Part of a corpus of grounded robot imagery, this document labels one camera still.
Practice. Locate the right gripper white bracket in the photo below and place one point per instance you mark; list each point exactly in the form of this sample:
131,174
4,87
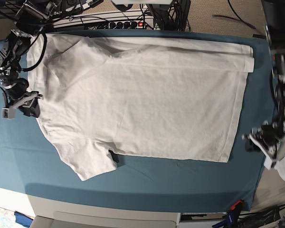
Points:
27,104

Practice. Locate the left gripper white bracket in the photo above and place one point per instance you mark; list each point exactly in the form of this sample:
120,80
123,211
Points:
268,139

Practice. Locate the white T-shirt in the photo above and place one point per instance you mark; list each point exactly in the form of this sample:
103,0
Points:
152,97

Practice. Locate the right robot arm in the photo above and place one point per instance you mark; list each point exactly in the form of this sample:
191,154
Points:
31,18

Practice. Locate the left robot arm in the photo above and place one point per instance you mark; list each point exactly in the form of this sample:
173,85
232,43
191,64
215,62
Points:
274,11

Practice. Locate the teal table cloth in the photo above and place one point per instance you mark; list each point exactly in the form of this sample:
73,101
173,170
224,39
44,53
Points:
30,164

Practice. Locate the orange black table clamp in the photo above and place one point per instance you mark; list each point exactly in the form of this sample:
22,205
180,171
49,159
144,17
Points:
237,207

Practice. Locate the blue black clamp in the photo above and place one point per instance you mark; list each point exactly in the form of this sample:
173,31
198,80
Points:
229,221

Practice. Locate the beige plastic bin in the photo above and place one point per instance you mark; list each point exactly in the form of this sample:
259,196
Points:
70,220

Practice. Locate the blue cloth on floor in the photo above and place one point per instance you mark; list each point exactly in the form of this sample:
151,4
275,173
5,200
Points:
22,219

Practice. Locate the white power strip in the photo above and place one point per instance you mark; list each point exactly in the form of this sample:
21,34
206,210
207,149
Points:
142,17

